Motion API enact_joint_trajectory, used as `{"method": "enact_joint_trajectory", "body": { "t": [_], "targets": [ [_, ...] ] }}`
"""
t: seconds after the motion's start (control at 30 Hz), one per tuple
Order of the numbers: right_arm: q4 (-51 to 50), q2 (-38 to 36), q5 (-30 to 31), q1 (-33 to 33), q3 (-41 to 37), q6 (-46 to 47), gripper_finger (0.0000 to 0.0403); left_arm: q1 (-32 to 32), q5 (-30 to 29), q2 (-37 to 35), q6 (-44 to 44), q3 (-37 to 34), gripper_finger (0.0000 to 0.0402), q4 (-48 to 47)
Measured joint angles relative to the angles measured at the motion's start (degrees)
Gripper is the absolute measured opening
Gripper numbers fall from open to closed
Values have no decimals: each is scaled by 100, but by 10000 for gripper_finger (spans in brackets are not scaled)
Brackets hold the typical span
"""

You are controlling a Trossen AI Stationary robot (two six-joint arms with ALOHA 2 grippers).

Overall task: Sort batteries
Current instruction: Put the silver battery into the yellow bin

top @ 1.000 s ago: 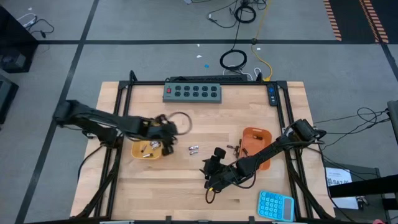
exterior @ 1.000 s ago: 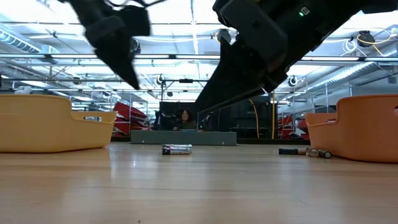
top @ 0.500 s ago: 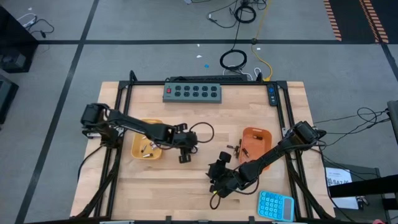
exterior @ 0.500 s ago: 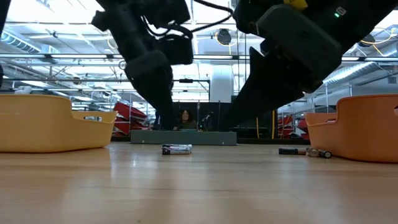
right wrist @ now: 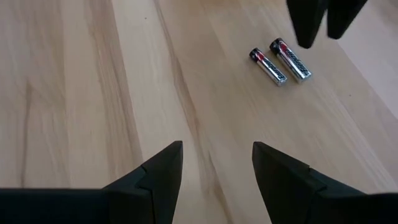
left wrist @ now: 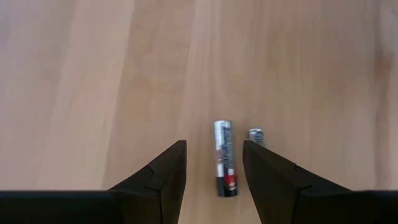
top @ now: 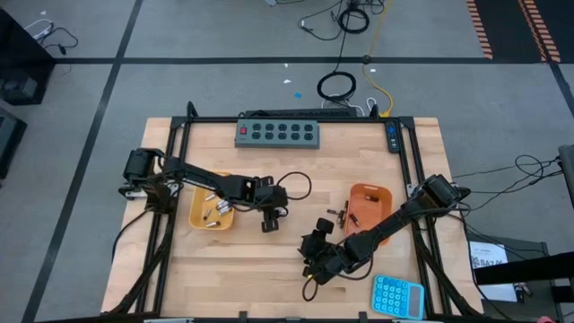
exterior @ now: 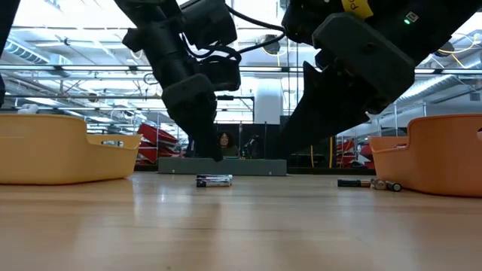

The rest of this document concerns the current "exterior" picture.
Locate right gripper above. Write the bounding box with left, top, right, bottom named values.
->
left=280, top=0, right=445, bottom=157

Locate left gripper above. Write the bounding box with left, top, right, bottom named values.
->
left=122, top=18, right=224, bottom=163

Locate red slanted bin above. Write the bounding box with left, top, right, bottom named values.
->
left=137, top=123, right=179, bottom=146
left=139, top=141, right=178, bottom=156
left=138, top=149, right=170, bottom=165

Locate person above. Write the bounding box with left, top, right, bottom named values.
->
left=217, top=130, right=240, bottom=157

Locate yellow label tag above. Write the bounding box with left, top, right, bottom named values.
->
left=340, top=0, right=374, bottom=20

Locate metal bin rack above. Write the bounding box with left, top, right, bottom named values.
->
left=337, top=102, right=429, bottom=170

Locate black partition panel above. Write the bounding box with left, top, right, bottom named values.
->
left=214, top=122, right=282, bottom=159

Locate black cabinet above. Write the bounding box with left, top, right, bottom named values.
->
left=280, top=116, right=331, bottom=169

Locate orange plastic bin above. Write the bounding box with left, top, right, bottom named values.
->
left=368, top=114, right=482, bottom=199

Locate yellow plastic bin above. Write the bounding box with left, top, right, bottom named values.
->
left=0, top=114, right=143, bottom=185

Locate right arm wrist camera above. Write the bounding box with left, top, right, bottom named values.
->
left=281, top=2, right=328, bottom=45

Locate silver ventilation duct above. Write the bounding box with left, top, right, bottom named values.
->
left=395, top=73, right=482, bottom=106

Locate black ceiling cable reel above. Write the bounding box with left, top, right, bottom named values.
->
left=436, top=40, right=457, bottom=58
left=262, top=34, right=282, bottom=54

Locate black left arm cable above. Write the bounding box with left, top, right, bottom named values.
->
left=180, top=3, right=287, bottom=65

